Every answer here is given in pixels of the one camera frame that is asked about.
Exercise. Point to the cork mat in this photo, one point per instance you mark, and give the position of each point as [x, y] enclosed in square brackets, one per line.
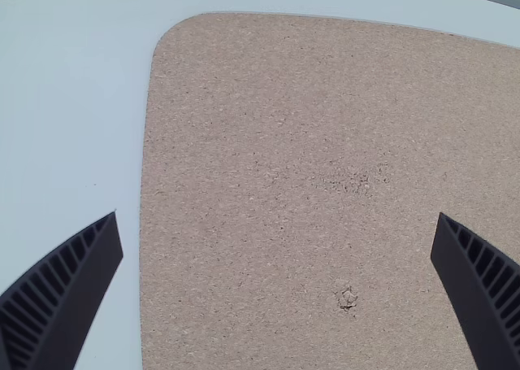
[284, 142]

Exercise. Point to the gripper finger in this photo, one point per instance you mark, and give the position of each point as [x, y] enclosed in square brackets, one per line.
[483, 297]
[53, 305]

